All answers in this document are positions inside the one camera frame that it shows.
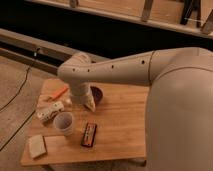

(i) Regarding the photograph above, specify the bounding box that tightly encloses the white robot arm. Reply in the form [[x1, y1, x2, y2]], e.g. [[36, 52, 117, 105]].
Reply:
[[57, 47, 213, 171]]

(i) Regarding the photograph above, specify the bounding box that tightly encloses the white ceramic cup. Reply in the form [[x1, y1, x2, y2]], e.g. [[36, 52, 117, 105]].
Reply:
[[53, 112, 74, 136]]

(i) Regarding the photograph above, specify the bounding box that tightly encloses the dark purple bowl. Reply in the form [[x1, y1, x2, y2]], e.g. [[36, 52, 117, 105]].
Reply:
[[91, 86, 103, 105]]

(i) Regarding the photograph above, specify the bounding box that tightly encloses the black and red box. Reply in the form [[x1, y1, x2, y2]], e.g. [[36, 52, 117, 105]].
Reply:
[[81, 123, 97, 147]]

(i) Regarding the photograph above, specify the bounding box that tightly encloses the wooden board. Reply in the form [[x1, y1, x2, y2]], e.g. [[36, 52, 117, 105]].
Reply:
[[21, 84, 148, 166]]

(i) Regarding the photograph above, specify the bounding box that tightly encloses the black cable on floor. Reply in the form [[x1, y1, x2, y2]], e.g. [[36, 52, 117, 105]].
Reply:
[[0, 47, 42, 152]]

